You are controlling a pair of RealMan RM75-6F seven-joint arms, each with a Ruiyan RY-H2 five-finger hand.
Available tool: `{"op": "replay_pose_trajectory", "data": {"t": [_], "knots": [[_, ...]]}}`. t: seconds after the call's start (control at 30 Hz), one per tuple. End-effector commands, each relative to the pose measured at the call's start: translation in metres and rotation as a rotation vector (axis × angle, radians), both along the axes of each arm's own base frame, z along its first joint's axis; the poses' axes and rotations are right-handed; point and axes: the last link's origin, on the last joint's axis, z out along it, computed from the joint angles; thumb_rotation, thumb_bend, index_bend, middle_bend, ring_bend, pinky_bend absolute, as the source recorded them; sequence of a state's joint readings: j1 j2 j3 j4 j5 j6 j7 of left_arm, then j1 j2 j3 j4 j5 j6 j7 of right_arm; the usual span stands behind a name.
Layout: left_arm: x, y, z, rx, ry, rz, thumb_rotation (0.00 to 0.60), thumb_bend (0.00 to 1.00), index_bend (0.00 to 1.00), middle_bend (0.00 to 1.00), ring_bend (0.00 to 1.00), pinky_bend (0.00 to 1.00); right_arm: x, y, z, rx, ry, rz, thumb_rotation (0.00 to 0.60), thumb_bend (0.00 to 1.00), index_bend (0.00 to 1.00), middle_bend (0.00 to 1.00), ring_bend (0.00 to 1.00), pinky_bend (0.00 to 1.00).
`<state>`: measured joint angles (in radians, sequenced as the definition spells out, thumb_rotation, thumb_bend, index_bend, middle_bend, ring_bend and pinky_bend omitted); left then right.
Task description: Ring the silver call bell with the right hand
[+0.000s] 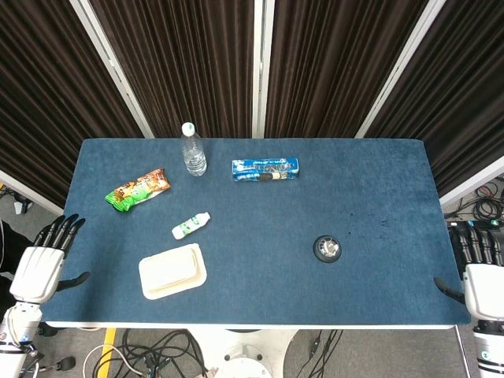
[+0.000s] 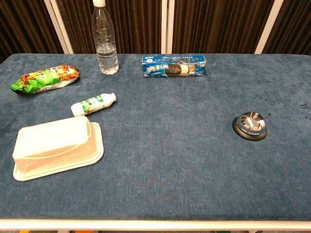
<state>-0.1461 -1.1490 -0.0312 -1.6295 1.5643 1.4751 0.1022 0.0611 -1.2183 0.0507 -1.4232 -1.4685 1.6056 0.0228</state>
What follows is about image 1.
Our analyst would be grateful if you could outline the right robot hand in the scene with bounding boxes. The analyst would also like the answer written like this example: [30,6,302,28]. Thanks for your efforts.
[432,223,504,321]

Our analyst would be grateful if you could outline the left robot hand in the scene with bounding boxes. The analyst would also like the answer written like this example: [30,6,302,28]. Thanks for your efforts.
[8,213,91,304]

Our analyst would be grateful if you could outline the yellow floor tape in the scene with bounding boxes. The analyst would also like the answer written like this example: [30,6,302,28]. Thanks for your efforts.
[94,328,118,378]

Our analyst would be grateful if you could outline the green orange snack bag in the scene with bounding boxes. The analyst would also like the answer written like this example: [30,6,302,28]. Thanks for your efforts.
[104,168,171,213]

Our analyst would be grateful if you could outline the white foam food container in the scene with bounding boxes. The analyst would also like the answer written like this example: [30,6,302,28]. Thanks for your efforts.
[138,242,208,301]

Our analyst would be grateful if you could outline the small white green bottle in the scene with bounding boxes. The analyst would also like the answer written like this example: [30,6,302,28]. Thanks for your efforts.
[171,211,212,240]

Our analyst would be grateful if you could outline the dark pleated curtain panel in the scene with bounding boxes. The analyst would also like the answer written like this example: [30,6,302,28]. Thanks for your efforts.
[368,0,504,198]
[0,0,145,208]
[264,0,428,139]
[89,0,257,139]

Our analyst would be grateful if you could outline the clear plastic water bottle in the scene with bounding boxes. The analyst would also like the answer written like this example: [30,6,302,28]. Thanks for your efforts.
[180,122,208,177]

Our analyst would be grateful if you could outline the blue table cloth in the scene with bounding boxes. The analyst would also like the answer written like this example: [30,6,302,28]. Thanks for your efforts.
[41,137,472,327]

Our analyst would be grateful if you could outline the blue cookie box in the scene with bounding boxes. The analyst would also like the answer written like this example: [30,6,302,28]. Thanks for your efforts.
[231,157,299,183]

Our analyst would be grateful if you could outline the white partition base rail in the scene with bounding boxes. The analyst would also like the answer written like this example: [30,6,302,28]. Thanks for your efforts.
[438,155,504,206]
[0,169,66,217]

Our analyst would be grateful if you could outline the black coiled cables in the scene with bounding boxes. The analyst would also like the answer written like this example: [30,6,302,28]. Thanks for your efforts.
[444,184,504,221]

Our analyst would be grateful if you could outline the white cable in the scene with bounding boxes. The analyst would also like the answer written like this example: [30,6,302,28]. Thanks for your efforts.
[82,344,146,375]

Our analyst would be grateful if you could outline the black cable bundle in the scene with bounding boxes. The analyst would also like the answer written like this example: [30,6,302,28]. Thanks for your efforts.
[113,328,209,378]

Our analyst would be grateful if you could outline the black cable with switch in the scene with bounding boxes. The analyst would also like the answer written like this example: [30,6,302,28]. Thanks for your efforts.
[295,329,343,378]

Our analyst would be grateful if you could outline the white partition post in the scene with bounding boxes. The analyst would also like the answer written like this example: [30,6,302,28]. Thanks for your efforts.
[354,0,439,139]
[253,0,276,139]
[69,0,155,139]

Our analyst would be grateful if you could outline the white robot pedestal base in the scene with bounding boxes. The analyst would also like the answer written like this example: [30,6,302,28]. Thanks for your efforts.
[188,328,300,378]

